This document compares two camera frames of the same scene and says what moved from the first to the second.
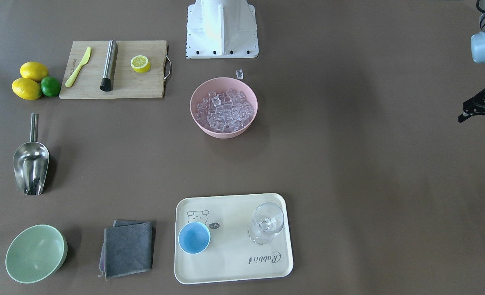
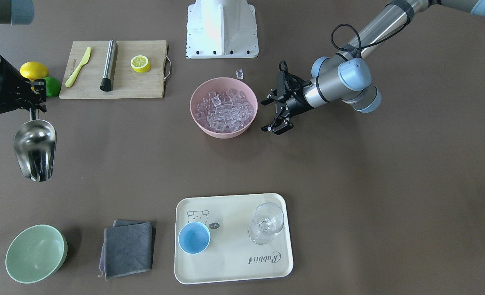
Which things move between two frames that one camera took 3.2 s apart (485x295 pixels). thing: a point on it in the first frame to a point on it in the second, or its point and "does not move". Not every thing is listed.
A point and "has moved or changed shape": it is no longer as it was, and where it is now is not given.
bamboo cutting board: [128, 83] does not move
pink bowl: [223, 107] does not move
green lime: [50, 86] does not move
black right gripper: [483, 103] to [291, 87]
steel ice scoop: [30, 160] has moved or changed shape
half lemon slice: [140, 64] does not move
